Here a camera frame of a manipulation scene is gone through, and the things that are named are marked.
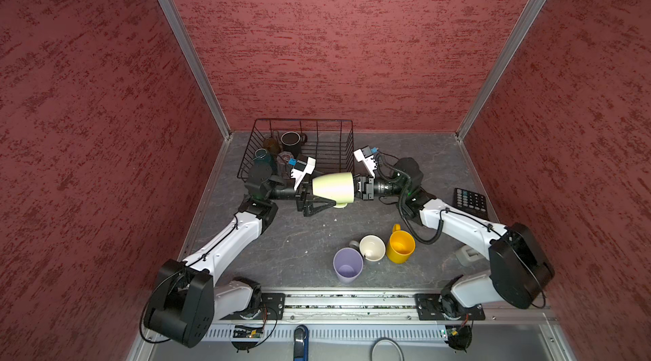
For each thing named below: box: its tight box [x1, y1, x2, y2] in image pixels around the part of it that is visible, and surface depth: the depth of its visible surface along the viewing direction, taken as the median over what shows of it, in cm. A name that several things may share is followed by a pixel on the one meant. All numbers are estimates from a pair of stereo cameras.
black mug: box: [280, 131, 308, 157], surface depth 105 cm
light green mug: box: [311, 172, 355, 209], surface depth 63 cm
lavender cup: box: [333, 247, 364, 284], surface depth 74 cm
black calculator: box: [452, 187, 490, 221], surface depth 98 cm
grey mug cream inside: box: [349, 233, 387, 262], surface depth 80 cm
